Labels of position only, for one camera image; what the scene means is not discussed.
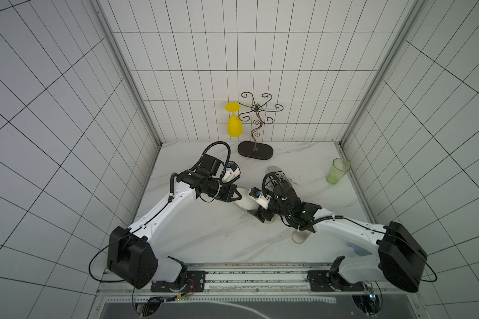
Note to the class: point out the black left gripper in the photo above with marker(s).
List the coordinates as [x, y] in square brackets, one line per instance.
[230, 189]

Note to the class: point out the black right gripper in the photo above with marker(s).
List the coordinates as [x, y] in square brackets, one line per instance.
[269, 207]

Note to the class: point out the white insole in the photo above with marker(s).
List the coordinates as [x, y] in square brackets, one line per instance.
[299, 237]
[247, 203]

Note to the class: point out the black white sneaker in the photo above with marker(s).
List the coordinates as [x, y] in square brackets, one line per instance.
[280, 175]

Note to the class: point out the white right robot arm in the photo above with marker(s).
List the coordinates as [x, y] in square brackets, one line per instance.
[389, 252]

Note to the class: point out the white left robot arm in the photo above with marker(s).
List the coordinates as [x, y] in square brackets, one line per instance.
[132, 252]

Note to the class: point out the yellow plastic wine glass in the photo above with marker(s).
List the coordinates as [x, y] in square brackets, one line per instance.
[234, 124]

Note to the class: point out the green plastic cup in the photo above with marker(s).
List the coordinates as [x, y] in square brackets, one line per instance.
[340, 168]

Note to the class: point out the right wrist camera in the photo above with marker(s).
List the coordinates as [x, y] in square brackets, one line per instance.
[260, 198]

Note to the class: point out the copper wire glass rack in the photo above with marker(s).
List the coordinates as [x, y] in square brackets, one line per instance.
[254, 148]

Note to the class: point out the aluminium mounting rail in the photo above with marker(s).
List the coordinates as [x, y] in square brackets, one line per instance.
[239, 283]

